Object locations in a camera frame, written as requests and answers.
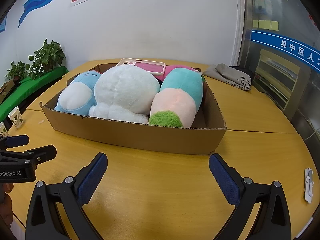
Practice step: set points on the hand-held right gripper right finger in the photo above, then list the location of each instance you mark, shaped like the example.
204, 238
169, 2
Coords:
225, 180

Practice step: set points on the white round plush toy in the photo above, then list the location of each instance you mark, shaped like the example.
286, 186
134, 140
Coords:
125, 90

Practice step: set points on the blue wave wall decal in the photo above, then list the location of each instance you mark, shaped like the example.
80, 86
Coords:
35, 2

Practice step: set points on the small brown carton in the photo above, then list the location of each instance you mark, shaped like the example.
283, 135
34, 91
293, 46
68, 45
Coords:
5, 90

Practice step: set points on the patterned paper cup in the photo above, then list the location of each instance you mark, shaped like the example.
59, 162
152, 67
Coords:
16, 118
3, 130

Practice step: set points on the person's left hand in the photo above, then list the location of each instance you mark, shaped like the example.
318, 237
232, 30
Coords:
5, 200

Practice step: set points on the black folded cloth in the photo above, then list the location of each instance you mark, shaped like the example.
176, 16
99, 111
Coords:
243, 70

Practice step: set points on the wooden desktop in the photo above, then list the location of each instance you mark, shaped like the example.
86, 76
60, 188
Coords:
155, 180

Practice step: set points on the big pink plush toy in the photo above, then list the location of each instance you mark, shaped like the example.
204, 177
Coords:
180, 67

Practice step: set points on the green mat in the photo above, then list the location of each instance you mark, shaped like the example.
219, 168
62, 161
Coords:
15, 97

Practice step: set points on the brown cardboard box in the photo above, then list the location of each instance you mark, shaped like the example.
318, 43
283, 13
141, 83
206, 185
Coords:
150, 140

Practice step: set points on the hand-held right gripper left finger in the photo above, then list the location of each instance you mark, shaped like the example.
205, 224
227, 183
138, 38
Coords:
91, 180

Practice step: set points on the pink white phone case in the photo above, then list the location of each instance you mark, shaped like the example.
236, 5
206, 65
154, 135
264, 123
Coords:
147, 66

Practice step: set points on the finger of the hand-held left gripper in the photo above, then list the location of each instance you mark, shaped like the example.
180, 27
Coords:
17, 140
42, 153

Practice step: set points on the white plastic clip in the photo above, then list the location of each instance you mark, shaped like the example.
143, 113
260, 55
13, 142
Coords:
308, 190

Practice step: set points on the cream shelf rack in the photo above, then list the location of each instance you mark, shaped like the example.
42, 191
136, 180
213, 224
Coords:
277, 77

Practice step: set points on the large green potted plant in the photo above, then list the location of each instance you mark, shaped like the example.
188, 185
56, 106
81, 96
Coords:
47, 57

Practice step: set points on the pink pig plush toy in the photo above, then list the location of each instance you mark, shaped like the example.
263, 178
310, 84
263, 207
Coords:
180, 85

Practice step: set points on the blue banner strip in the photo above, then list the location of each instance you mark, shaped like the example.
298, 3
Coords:
270, 40

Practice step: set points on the yellow sticky note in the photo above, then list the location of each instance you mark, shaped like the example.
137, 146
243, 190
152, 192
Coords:
274, 25
265, 24
255, 23

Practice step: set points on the small green potted plant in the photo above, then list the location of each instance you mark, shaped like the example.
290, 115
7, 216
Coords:
17, 71

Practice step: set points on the grey cloth bag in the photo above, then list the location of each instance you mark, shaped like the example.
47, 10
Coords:
225, 75

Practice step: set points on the blue wall poster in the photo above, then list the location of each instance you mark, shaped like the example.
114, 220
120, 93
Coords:
2, 25

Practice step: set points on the light blue plush toy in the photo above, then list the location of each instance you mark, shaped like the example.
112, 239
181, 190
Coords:
75, 97

